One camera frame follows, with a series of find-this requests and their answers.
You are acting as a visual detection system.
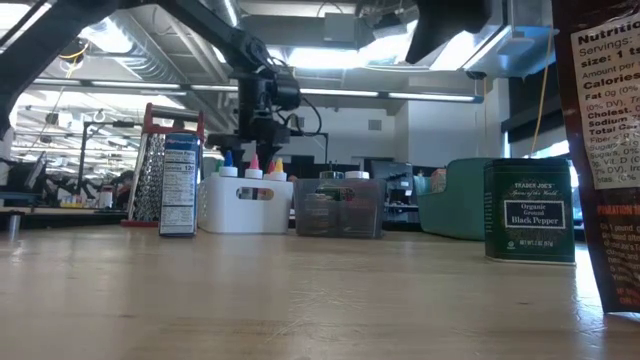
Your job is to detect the hanging yellow cord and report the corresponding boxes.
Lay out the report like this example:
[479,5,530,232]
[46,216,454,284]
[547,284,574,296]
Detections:
[529,32,555,157]

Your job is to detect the black background gantry frame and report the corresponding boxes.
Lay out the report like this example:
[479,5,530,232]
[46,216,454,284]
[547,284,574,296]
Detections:
[289,130,330,166]

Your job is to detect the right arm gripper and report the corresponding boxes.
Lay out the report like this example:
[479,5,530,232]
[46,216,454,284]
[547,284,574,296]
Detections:
[404,0,494,65]

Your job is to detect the silver ventilation duct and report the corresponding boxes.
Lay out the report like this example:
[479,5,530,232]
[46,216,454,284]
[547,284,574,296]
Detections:
[349,19,514,71]

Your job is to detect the red-framed wire mesh basket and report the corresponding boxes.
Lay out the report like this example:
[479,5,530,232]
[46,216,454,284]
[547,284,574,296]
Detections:
[121,103,206,229]

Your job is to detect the blue Frosted Flakes cereal box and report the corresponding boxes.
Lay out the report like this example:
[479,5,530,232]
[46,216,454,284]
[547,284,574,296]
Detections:
[158,132,201,237]

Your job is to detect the round spiral air duct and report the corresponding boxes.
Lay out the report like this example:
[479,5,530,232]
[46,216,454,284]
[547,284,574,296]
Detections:
[79,9,186,86]

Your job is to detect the orange cereal box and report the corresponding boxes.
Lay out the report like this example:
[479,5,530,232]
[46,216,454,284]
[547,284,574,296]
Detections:
[430,168,448,194]

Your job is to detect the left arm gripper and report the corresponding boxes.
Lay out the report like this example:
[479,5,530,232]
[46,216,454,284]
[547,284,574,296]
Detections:
[206,67,304,172]

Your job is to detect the white plastic bin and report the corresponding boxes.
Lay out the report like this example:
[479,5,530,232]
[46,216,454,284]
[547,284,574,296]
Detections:
[198,174,295,235]

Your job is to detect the blue food colouring bottle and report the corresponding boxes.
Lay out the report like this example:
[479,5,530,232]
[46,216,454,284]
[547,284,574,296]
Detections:
[219,150,239,179]

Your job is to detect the black ceiling cable reel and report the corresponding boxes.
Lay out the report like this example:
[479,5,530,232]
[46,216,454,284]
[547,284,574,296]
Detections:
[58,40,92,66]

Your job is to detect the fluorescent ceiling light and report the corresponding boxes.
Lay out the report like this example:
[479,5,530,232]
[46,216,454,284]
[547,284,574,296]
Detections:
[29,77,485,105]

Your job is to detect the yellow food colouring bottle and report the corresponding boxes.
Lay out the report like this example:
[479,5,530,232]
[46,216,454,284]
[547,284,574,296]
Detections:
[264,158,288,182]

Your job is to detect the black background rack frame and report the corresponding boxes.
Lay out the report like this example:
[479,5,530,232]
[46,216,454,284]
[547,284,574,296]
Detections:
[77,120,144,201]

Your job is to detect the person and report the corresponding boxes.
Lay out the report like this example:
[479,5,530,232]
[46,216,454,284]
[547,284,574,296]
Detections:
[113,169,136,210]

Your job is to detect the brown spice packet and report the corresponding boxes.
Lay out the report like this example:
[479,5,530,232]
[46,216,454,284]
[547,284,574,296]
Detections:
[551,0,640,315]

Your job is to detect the dark green black pepper tin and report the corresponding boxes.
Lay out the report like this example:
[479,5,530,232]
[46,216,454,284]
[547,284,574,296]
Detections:
[483,157,577,266]

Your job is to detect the green plastic bin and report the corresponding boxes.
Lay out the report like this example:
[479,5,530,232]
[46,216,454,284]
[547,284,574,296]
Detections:
[417,157,496,242]

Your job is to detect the grey-brown plastic bin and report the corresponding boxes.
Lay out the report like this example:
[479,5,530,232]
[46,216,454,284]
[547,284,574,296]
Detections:
[293,177,386,239]

